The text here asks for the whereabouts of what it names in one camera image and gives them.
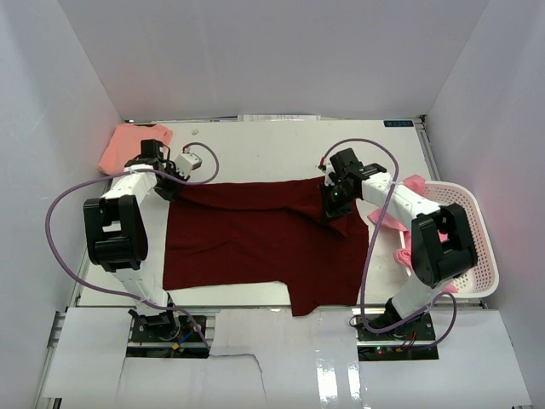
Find white perforated plastic basket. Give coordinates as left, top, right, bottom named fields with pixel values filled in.
left=399, top=181, right=499, bottom=298

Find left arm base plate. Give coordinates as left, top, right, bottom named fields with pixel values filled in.
left=129, top=310, right=207, bottom=345

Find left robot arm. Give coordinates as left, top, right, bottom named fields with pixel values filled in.
left=83, top=139, right=202, bottom=340

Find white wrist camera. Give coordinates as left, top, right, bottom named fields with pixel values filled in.
left=174, top=151, right=202, bottom=178
left=318, top=158, right=336, bottom=187

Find papers behind table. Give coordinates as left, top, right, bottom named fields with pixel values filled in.
left=238, top=114, right=321, bottom=122

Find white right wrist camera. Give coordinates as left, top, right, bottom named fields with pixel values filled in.
left=318, top=158, right=336, bottom=187

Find pink t shirt in basket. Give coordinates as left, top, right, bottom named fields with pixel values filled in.
left=362, top=173, right=440, bottom=275

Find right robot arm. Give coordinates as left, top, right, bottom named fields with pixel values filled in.
left=318, top=148, right=478, bottom=340

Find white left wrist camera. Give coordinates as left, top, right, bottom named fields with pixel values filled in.
left=174, top=151, right=202, bottom=178

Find dark red t shirt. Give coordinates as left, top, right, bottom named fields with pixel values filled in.
left=163, top=178, right=369, bottom=316

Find folded salmon t shirt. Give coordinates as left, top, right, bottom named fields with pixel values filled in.
left=97, top=124, right=173, bottom=175

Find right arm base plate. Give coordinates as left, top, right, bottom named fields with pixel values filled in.
left=348, top=314, right=436, bottom=347

